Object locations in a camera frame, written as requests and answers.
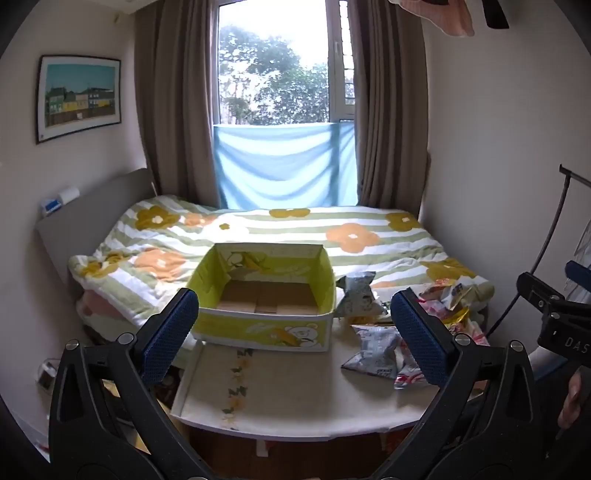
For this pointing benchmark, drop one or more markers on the hanging pink garment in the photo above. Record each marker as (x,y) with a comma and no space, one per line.
(445,16)

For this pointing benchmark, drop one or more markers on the striped floral quilt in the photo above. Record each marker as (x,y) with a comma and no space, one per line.
(286,230)

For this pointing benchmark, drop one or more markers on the cream floral tablecloth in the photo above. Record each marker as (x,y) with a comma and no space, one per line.
(277,383)

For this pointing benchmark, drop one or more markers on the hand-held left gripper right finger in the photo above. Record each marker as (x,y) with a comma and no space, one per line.
(418,337)

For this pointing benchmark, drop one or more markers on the white tissue roll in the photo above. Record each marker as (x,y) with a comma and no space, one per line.
(69,194)

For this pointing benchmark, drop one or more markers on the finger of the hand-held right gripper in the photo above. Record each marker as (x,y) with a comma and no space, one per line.
(538,290)
(579,273)

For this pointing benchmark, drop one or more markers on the framed house picture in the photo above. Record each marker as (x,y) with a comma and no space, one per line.
(77,96)

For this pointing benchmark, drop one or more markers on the window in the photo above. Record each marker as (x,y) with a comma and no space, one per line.
(277,64)

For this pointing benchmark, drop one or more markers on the pile of assorted snack packets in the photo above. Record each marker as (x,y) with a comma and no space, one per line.
(450,304)

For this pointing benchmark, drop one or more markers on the grey bed headboard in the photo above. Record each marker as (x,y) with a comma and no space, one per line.
(92,207)

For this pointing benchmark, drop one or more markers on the black clothes rack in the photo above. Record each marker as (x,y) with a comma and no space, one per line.
(556,217)

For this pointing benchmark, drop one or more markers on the light blue cloth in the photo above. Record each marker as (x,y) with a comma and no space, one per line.
(281,166)

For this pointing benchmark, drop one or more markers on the pale blue patterned snack bag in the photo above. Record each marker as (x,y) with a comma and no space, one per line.
(358,295)

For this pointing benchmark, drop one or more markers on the small blue white box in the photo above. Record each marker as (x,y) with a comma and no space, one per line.
(51,206)

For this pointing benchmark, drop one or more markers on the person's right hand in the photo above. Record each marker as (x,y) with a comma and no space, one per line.
(571,401)

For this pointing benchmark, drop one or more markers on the pink blanket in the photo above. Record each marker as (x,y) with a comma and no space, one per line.
(99,311)

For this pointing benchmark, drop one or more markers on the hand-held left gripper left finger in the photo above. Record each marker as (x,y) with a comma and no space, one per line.
(171,337)

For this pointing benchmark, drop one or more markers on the blue silver snack bag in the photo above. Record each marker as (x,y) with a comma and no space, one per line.
(374,353)

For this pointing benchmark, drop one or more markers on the yellow-green cardboard box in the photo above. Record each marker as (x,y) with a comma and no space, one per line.
(265,300)

